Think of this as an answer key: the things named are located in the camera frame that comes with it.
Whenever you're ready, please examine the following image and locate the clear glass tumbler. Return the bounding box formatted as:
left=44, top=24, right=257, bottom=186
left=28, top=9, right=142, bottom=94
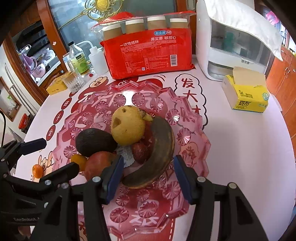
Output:
left=61, top=71, right=86, bottom=93

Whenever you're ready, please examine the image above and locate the yellow speckled pear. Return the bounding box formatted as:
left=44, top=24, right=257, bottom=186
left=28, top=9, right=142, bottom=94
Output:
left=110, top=105, right=153, bottom=146

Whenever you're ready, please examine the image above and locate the white countertop appliance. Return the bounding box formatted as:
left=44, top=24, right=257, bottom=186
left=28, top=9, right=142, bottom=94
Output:
left=196, top=1, right=271, bottom=81

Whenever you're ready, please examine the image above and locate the yellow tissue pack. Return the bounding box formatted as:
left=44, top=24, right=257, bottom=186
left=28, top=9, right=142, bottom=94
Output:
left=222, top=67, right=270, bottom=113

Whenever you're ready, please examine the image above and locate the small dark red fruit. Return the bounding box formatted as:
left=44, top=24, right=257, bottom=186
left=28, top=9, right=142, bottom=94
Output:
left=131, top=143, right=150, bottom=164

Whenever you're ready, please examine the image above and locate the yellow tin box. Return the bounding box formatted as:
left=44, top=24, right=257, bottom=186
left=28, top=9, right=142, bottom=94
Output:
left=46, top=72, right=70, bottom=95

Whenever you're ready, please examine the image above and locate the white squeeze bottle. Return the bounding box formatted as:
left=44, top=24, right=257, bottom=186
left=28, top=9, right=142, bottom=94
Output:
left=89, top=46, right=108, bottom=75

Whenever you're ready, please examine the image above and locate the small white carton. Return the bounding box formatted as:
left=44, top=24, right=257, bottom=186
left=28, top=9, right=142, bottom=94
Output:
left=63, top=52, right=70, bottom=71

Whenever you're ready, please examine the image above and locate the dark avocado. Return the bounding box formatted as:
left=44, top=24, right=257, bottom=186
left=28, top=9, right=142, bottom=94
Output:
left=75, top=128, right=118, bottom=157

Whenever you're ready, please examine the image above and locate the green label plastic bottle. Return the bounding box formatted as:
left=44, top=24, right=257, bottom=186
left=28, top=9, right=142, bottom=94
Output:
left=68, top=41, right=90, bottom=76

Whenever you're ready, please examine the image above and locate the red apple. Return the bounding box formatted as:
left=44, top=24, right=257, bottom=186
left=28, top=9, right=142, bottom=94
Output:
left=84, top=151, right=115, bottom=181

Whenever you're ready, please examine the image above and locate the mandarin orange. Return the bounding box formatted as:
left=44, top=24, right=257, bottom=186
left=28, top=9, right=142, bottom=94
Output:
left=32, top=164, right=44, bottom=179

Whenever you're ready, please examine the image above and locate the small yellow orange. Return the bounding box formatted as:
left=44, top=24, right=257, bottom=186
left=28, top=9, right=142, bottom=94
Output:
left=70, top=154, right=87, bottom=172

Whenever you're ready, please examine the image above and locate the gold door ornament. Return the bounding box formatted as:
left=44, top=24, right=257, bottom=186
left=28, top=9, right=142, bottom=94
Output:
left=58, top=0, right=125, bottom=30

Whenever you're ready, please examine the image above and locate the overripe dark banana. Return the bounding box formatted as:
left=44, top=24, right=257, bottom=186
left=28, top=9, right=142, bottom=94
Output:
left=122, top=116, right=175, bottom=189

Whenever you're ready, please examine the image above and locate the red paper cup package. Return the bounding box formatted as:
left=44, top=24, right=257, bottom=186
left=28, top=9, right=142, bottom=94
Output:
left=91, top=11, right=195, bottom=80

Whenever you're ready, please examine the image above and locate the pink glass fruit bowl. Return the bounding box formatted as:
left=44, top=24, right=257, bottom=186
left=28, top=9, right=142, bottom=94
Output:
left=52, top=81, right=210, bottom=240

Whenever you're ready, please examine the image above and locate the white towel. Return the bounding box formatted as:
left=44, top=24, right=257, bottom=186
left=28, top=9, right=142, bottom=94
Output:
left=205, top=1, right=283, bottom=61

